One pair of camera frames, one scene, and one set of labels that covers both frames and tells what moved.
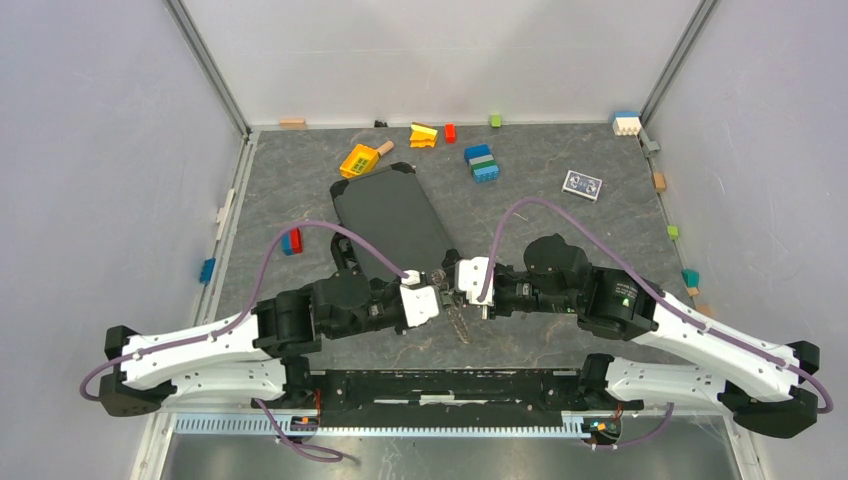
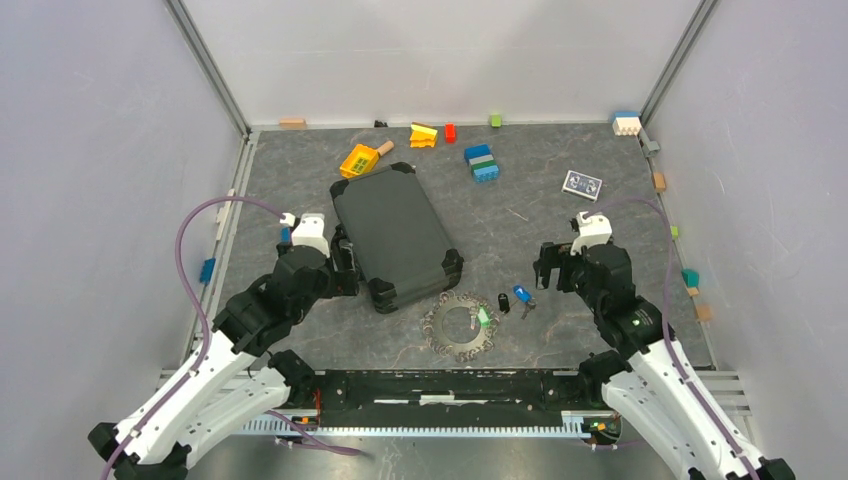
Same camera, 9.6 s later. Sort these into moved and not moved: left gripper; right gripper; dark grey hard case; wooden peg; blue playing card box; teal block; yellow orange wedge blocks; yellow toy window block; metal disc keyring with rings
Moved: metal disc keyring with rings; right gripper; left gripper
Not moved: teal block; yellow orange wedge blocks; yellow toy window block; dark grey hard case; blue playing card box; wooden peg
